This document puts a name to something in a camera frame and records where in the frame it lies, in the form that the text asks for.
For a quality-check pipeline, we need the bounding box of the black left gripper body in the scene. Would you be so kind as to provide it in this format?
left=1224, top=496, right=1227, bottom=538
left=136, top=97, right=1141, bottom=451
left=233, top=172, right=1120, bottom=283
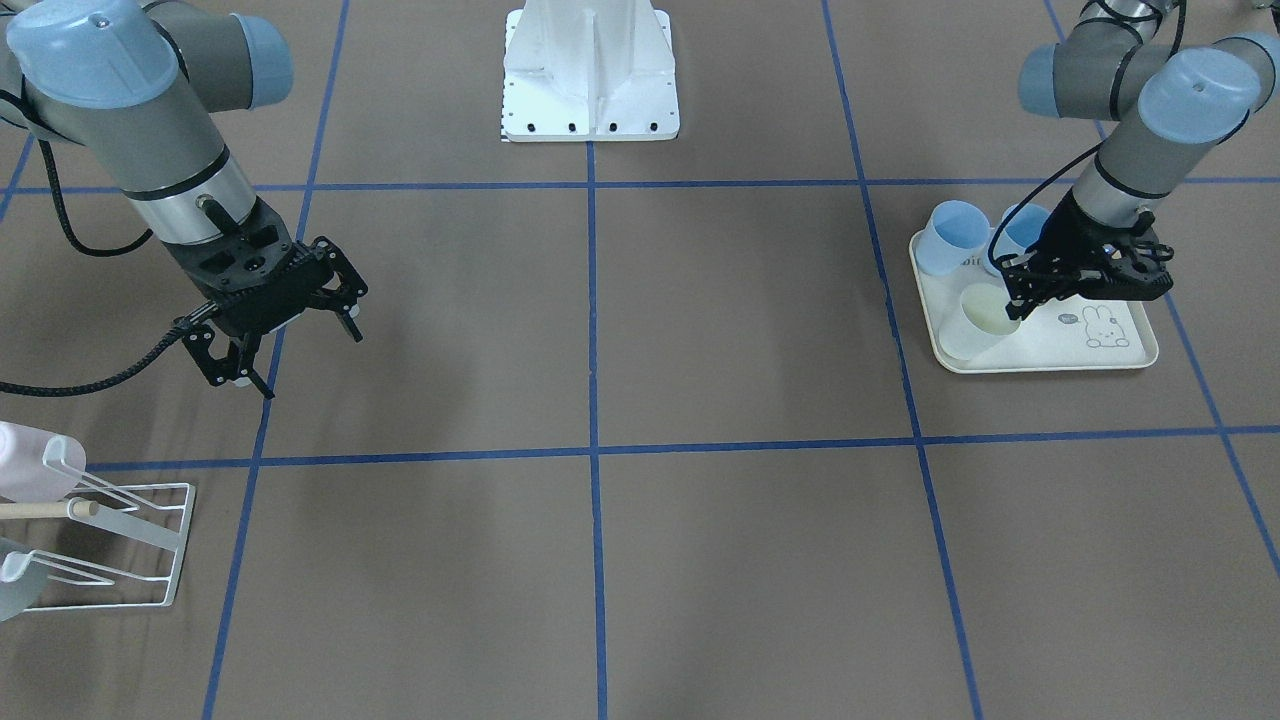
left=1030, top=192, right=1174, bottom=301

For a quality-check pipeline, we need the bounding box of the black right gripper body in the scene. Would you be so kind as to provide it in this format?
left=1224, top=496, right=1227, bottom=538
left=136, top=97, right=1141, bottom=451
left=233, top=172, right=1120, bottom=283
left=166, top=200, right=337, bottom=337

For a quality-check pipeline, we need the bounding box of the cream white plastic cup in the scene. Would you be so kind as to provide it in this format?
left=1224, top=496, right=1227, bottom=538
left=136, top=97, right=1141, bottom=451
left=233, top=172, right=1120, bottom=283
left=938, top=283, right=1021, bottom=361

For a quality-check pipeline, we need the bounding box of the grey plastic cup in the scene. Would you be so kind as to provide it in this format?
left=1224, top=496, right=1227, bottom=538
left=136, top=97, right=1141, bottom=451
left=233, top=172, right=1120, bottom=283
left=1, top=537, right=49, bottom=623

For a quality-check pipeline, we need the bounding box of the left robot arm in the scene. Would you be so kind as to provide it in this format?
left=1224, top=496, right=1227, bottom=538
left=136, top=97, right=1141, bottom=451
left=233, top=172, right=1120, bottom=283
left=992, top=1, right=1279, bottom=322

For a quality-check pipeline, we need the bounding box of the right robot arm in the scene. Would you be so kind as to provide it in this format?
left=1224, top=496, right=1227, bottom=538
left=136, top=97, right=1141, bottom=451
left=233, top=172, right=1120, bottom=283
left=3, top=1, right=369, bottom=398

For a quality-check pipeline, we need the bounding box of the blue plastic cup near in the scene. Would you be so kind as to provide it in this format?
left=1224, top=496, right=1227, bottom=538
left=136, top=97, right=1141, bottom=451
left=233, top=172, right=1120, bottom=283
left=987, top=202, right=1051, bottom=258

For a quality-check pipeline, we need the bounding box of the blue plastic cup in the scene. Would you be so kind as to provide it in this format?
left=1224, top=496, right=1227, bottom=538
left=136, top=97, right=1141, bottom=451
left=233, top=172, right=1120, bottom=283
left=913, top=200, right=989, bottom=275
left=987, top=202, right=1051, bottom=258

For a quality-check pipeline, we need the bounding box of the blue plastic cup far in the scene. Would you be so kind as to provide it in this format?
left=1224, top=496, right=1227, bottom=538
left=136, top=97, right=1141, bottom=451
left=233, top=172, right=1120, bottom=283
left=913, top=200, right=989, bottom=275

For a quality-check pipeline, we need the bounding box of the pink plastic cup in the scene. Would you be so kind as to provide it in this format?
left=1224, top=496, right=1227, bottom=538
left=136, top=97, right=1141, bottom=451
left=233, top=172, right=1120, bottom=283
left=1, top=421, right=78, bottom=503

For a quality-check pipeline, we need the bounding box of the cream plastic tray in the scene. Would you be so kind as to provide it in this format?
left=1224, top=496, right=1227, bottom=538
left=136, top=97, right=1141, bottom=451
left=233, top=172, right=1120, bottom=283
left=910, top=255, right=1160, bottom=375

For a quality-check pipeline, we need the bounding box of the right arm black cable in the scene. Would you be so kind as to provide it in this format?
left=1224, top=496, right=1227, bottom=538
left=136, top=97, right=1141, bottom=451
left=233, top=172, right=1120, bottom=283
left=0, top=140, right=216, bottom=398

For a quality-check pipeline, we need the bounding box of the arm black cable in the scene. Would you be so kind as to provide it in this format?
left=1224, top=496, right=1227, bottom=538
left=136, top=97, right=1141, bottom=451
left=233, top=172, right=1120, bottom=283
left=988, top=0, right=1187, bottom=263
left=0, top=140, right=216, bottom=398

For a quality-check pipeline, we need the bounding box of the white wire cup rack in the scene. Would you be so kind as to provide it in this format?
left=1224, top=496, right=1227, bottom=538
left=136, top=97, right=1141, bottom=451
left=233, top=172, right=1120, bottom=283
left=1, top=432, right=196, bottom=612

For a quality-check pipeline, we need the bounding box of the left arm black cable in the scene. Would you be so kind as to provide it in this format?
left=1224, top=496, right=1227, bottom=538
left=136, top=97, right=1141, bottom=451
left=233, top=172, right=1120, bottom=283
left=988, top=0, right=1187, bottom=263

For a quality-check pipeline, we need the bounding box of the white camera mast base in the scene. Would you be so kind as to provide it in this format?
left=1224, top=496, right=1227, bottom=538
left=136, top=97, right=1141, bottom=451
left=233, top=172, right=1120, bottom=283
left=500, top=1, right=681, bottom=143

